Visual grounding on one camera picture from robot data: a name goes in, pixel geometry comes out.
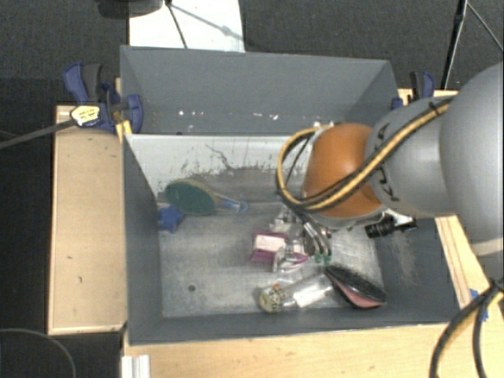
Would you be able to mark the purple and white box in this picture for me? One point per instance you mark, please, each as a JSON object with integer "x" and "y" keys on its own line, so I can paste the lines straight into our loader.
{"x": 265, "y": 246}

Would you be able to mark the black cylinder on white bracket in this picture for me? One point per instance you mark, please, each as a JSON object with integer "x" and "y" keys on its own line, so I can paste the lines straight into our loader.
{"x": 381, "y": 228}

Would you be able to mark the black and pink brush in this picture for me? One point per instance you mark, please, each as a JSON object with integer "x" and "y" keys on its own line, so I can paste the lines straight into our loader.
{"x": 356, "y": 286}

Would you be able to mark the clear plastic bottle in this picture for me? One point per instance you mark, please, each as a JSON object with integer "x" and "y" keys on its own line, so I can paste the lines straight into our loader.
{"x": 295, "y": 295}

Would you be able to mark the grey metal bin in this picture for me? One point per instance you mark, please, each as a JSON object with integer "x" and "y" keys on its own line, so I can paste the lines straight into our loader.
{"x": 220, "y": 274}

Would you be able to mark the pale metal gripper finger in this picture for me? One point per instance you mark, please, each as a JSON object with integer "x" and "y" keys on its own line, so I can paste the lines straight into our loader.
{"x": 290, "y": 259}
{"x": 284, "y": 223}

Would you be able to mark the pale wood board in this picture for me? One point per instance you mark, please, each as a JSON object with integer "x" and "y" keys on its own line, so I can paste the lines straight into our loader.
{"x": 86, "y": 227}

